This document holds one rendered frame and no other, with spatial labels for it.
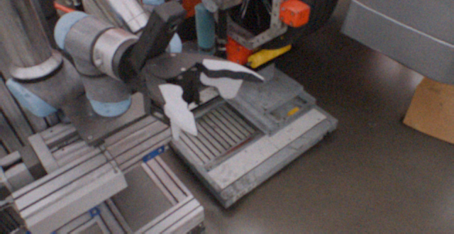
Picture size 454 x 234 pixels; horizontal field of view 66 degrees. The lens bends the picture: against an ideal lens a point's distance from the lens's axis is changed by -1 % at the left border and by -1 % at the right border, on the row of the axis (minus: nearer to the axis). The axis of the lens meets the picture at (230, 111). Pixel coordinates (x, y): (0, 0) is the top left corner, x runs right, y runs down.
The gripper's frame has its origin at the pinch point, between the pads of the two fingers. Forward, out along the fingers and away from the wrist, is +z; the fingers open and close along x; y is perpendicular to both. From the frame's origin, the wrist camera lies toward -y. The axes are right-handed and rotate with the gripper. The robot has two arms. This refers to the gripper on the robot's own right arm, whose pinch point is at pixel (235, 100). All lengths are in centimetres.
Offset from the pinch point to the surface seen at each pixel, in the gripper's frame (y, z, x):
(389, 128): 103, 12, -158
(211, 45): 57, -75, -96
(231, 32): 49, -68, -101
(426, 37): 22, 13, -98
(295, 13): 24, -32, -88
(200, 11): 39, -78, -90
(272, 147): 103, -34, -99
